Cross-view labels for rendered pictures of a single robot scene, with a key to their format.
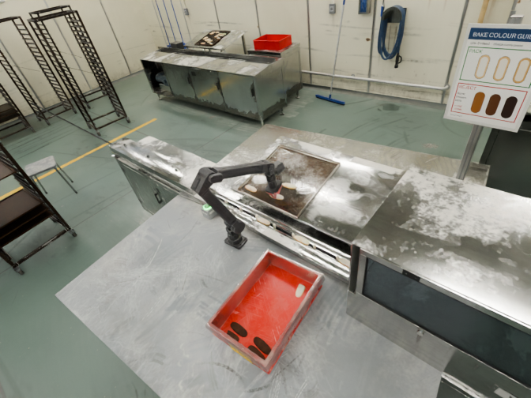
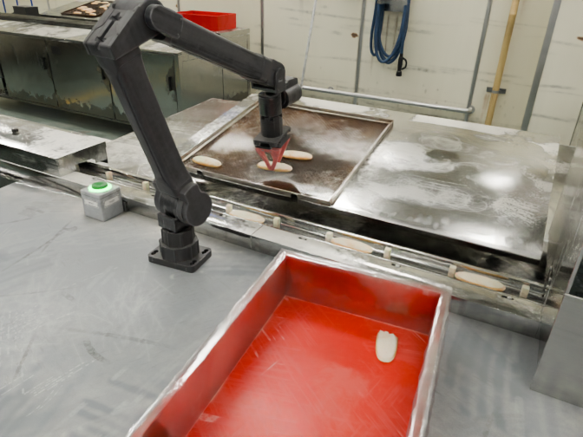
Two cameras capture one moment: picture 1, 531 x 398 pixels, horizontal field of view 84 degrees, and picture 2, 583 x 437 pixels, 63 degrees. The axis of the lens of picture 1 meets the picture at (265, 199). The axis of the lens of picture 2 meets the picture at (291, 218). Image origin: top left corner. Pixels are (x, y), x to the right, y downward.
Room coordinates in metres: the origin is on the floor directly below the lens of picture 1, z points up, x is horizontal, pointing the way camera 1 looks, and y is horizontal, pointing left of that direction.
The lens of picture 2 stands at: (0.27, 0.30, 1.41)
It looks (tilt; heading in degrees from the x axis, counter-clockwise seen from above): 28 degrees down; 340
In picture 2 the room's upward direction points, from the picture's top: 2 degrees clockwise
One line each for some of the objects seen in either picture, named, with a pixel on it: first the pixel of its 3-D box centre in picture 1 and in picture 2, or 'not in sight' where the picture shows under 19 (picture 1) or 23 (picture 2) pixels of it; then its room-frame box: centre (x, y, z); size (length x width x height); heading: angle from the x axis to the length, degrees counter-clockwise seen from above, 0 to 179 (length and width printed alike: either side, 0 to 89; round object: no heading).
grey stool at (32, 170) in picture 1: (50, 179); not in sight; (3.39, 2.66, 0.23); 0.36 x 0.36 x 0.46; 29
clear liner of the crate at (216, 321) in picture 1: (268, 303); (317, 375); (0.73, 0.08, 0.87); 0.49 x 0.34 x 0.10; 138
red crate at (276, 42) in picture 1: (272, 42); (204, 20); (5.14, -0.57, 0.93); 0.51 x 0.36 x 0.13; 47
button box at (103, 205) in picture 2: (209, 212); (104, 206); (1.48, 0.37, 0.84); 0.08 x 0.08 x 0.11; 43
